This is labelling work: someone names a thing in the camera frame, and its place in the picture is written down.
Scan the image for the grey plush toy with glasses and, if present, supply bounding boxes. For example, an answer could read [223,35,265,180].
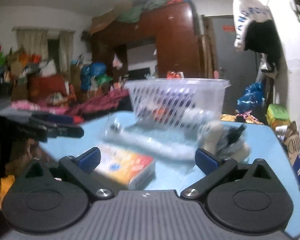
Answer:
[197,121,250,163]

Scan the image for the item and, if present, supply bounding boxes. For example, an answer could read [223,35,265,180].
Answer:
[103,117,197,161]

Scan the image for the orange white medicine box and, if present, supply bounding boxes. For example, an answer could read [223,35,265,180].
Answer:
[94,143,155,190]

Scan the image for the pink floral bedding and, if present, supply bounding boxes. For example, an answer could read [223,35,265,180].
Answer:
[11,100,68,115]

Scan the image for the maroon plaid cloth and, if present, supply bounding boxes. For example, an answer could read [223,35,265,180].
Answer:
[65,89,133,121]

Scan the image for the clear plastic perforated basket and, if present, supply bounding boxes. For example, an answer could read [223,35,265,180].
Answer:
[125,78,230,130]

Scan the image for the green yellow box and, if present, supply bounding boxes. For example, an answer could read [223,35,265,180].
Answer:
[266,104,290,129]

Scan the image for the blue plastic bag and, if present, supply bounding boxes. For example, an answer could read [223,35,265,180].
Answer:
[236,82,265,113]

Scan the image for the beige window curtains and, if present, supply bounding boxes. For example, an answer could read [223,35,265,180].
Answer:
[12,27,75,73]

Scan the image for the grey metal door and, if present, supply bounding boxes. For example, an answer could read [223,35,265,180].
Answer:
[211,16,258,114]

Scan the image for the white black hanging jacket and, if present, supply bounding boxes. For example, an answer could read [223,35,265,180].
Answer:
[232,0,281,73]

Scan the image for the red-brown wooden wardrobe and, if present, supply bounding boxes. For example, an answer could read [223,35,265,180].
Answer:
[90,2,203,77]

